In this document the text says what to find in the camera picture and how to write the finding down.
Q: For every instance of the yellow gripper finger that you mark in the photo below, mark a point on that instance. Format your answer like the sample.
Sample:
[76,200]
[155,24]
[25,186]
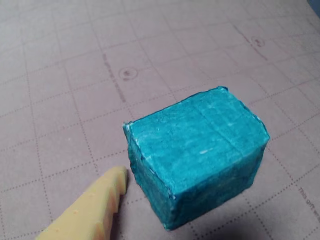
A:
[95,210]

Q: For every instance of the blue block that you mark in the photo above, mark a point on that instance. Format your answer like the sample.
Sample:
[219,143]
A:
[195,155]

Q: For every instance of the brown gridded paper mat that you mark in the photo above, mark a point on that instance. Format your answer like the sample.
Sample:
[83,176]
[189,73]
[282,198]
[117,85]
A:
[75,75]

